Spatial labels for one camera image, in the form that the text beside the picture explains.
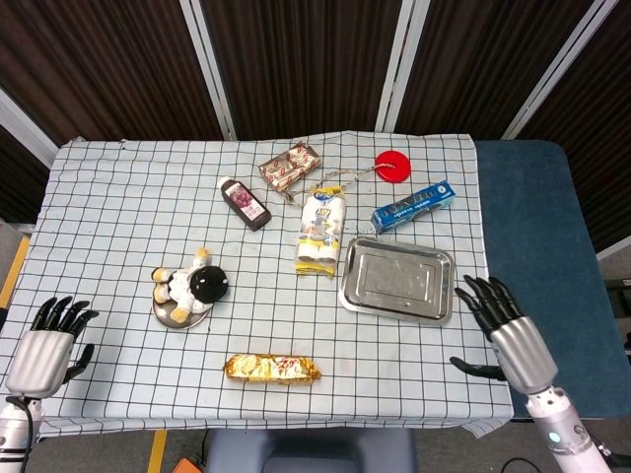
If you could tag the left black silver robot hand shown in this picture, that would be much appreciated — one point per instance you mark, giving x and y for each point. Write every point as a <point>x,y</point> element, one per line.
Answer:
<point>39,362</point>

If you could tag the checked white tablecloth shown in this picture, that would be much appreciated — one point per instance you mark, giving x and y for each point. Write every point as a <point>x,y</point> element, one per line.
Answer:
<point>123,222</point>

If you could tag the black box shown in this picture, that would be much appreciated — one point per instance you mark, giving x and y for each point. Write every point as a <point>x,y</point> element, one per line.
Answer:
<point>618,290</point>

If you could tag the brown candy wrapper pack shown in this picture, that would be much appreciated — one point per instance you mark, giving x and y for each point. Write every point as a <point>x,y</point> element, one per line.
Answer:
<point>288,165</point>

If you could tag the brown folding partition screen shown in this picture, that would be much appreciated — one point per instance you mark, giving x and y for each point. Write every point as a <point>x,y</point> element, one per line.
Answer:
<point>305,64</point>

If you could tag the plush doll black head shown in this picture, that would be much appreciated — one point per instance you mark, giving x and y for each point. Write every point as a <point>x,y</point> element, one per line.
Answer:
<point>207,286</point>

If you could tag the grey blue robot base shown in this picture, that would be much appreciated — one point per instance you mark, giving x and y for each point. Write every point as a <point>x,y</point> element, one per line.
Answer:
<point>310,448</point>

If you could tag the red disc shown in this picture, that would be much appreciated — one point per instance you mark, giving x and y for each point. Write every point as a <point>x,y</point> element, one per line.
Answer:
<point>394,165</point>

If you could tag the gold snack packet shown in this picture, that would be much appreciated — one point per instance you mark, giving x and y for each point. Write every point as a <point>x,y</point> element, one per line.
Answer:
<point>271,368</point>

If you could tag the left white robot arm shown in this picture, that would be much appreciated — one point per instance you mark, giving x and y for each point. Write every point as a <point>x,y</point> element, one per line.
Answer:
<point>12,433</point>

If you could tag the dark juice bottle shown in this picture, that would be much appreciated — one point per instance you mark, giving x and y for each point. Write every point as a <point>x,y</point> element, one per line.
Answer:
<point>244,204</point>

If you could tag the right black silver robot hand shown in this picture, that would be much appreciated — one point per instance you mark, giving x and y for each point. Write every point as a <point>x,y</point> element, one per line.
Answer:
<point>525,352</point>

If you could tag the blue toothpaste box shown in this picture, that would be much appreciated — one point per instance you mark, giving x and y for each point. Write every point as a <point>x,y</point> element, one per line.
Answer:
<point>411,207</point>

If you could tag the white yellow snack pack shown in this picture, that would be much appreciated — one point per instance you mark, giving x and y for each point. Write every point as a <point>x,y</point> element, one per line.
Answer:
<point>320,226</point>

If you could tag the rectangular metal tray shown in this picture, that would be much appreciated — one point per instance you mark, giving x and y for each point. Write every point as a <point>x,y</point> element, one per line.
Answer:
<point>394,281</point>

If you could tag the round metal plate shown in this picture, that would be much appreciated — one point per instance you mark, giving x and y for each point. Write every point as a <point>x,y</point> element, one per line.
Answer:
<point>194,320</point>

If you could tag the orange object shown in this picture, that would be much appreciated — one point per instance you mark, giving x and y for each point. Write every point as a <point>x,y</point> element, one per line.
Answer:
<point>185,465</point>

